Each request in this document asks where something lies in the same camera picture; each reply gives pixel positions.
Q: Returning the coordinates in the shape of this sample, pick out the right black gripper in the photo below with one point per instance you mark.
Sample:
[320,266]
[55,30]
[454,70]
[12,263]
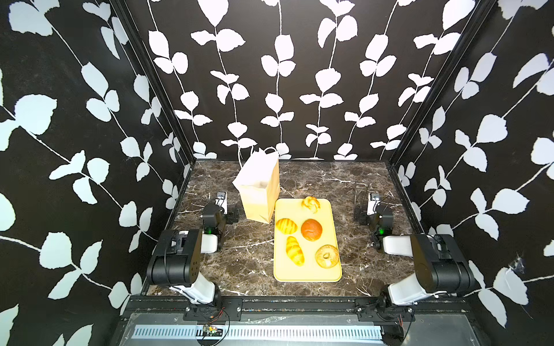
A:
[361,214]

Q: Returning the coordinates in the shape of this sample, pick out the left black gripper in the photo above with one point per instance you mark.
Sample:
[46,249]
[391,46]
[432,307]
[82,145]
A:
[231,214]

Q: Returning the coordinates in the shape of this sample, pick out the brown paper bag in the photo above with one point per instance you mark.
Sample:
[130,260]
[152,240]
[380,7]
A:
[258,184]

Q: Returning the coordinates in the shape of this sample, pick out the round brown bun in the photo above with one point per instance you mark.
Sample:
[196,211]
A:
[312,230]

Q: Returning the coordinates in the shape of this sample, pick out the striped yellow round bun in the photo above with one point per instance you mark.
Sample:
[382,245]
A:
[286,226]

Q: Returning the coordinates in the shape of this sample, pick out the yellow croissant bread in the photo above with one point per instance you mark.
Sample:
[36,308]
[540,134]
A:
[294,251]

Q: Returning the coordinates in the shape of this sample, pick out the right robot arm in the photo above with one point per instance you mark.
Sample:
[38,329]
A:
[440,267]

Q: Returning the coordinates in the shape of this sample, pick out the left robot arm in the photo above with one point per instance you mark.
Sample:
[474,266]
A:
[176,260]

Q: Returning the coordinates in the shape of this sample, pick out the yellow plastic tray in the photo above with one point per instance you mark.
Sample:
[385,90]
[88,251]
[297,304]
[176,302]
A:
[284,269]

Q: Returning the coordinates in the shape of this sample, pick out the small green circuit board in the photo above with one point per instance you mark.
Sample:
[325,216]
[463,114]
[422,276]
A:
[211,331]

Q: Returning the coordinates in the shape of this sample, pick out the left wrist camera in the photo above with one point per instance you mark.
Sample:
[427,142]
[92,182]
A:
[221,201]

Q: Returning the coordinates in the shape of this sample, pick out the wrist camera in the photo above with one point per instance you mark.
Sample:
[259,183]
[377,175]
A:
[221,201]
[373,201]

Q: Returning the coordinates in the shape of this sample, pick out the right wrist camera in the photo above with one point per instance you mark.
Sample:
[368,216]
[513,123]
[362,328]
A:
[373,201]

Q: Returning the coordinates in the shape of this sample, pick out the black front rail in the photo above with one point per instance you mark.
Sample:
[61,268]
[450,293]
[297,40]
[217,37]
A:
[238,308]

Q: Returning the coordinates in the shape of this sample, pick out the white slotted cable duct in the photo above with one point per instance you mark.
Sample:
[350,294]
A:
[358,334]

